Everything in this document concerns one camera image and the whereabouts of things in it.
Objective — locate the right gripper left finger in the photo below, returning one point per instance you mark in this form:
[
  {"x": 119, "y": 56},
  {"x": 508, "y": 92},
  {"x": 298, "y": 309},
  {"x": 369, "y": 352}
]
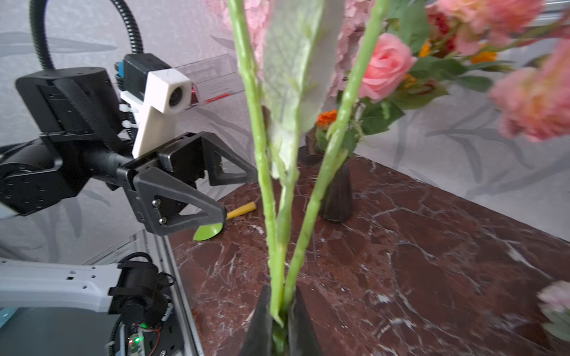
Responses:
[{"x": 259, "y": 337}]

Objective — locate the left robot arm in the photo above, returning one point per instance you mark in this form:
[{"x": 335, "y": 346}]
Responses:
[{"x": 78, "y": 112}]

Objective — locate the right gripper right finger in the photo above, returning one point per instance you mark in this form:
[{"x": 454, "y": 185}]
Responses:
[{"x": 302, "y": 338}]

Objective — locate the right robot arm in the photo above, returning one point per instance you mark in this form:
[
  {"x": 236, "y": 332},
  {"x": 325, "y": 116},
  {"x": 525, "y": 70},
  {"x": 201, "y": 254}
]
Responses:
[{"x": 154, "y": 317}]

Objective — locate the pink rose stem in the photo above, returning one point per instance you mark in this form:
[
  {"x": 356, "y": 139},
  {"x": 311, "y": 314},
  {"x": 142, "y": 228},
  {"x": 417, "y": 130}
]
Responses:
[{"x": 390, "y": 63}]

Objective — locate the dark glass vase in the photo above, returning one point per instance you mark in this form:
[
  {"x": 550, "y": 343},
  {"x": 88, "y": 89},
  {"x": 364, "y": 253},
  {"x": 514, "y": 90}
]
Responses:
[{"x": 337, "y": 204}]

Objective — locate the green yellow spatula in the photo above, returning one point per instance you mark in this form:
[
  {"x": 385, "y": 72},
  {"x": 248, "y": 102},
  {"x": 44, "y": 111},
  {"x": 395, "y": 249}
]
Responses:
[{"x": 207, "y": 232}]

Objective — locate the clear plastic wall bin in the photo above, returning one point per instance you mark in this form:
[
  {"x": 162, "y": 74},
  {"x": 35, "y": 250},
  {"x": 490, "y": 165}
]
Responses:
[{"x": 212, "y": 79}]

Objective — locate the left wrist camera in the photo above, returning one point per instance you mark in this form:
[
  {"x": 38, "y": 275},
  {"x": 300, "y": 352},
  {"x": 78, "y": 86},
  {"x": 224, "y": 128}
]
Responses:
[{"x": 154, "y": 94}]

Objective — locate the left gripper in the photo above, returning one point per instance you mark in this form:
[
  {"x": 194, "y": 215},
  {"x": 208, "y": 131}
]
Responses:
[{"x": 162, "y": 188}]

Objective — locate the mixed flower bouquet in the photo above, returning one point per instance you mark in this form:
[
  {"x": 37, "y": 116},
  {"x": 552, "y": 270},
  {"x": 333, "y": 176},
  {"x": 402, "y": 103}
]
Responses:
[{"x": 455, "y": 43}]

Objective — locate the pink carnation stem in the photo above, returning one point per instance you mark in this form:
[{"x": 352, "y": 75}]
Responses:
[
  {"x": 555, "y": 307},
  {"x": 278, "y": 125}
]

